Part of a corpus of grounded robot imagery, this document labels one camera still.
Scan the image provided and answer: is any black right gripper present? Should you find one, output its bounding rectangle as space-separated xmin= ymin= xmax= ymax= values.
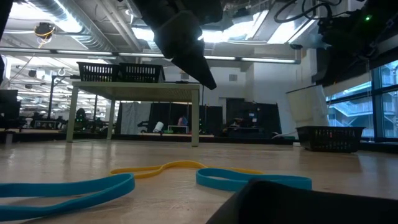
xmin=317 ymin=12 xmax=363 ymax=52

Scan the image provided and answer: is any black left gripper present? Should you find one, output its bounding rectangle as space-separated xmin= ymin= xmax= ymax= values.
xmin=136 ymin=6 xmax=224 ymax=91

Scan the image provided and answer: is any black plastic mesh basket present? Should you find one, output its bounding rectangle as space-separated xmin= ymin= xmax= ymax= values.
xmin=76 ymin=62 xmax=121 ymax=83
xmin=119 ymin=63 xmax=165 ymax=83
xmin=295 ymin=125 xmax=365 ymax=154

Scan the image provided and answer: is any yellow rubber band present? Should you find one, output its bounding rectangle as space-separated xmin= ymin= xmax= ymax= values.
xmin=108 ymin=160 xmax=265 ymax=180

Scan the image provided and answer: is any blue rubber band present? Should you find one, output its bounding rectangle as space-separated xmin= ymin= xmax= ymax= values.
xmin=0 ymin=172 xmax=136 ymax=222
xmin=195 ymin=167 xmax=313 ymax=193

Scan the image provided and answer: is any black curtain partition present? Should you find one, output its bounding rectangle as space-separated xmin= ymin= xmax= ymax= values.
xmin=148 ymin=101 xmax=282 ymax=138

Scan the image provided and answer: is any long ceiling light strip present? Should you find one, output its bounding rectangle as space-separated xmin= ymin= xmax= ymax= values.
xmin=0 ymin=48 xmax=301 ymax=65

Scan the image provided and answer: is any green perforated metal shelf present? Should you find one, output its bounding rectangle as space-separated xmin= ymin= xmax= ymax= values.
xmin=66 ymin=81 xmax=201 ymax=147

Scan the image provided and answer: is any white curtain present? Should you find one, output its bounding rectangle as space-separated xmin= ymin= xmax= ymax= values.
xmin=119 ymin=101 xmax=152 ymax=135

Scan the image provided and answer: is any black metal stand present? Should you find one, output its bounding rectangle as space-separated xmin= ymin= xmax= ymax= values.
xmin=48 ymin=67 xmax=81 ymax=121

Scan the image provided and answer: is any black ceiling dome device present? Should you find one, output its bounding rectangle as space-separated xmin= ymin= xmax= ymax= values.
xmin=33 ymin=21 xmax=57 ymax=49

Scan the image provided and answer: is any black wide rubber band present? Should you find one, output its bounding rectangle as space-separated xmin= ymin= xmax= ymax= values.
xmin=205 ymin=178 xmax=398 ymax=224

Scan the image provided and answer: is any black monitor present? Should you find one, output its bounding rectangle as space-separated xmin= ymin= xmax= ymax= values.
xmin=0 ymin=89 xmax=20 ymax=129

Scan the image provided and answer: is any large silver air duct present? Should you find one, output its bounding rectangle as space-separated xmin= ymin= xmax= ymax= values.
xmin=223 ymin=9 xmax=321 ymax=49

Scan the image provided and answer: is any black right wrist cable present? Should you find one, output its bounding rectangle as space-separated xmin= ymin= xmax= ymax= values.
xmin=273 ymin=0 xmax=335 ymax=24

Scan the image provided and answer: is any black framed window wall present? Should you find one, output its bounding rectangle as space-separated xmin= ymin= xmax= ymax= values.
xmin=323 ymin=58 xmax=398 ymax=143

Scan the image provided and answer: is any silver spiral ventilation duct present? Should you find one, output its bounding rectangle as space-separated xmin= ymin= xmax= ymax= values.
xmin=26 ymin=0 xmax=114 ymax=52

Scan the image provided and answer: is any white humidifier cable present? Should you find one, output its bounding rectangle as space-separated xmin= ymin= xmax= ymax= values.
xmin=272 ymin=130 xmax=299 ymax=140

